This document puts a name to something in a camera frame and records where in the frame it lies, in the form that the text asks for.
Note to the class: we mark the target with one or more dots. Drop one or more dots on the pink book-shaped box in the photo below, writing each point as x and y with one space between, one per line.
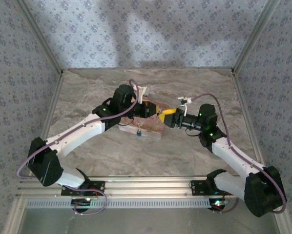
148 126

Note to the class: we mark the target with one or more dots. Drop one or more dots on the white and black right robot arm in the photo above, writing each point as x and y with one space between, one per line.
234 156

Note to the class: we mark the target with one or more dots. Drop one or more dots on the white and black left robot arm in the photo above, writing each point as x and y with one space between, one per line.
75 131

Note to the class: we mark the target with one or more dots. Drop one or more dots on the right controller board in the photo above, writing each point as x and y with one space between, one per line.
218 203

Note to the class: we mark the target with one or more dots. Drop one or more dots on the controller board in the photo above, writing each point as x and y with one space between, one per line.
82 201
218 203

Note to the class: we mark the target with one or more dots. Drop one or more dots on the left controller board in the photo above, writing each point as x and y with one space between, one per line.
82 201

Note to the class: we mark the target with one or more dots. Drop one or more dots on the aluminium table side rail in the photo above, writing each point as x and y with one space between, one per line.
53 109
247 114

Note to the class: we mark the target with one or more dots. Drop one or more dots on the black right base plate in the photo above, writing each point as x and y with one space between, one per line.
199 187

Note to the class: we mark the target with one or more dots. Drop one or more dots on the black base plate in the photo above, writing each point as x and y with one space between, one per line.
97 186
199 187

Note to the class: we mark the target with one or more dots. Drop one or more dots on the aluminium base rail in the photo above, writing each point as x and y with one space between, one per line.
141 186

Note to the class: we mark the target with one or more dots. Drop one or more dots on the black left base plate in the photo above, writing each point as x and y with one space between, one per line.
97 186

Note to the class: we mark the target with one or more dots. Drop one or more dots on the aluminium frame post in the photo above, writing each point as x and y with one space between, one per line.
42 39
256 36

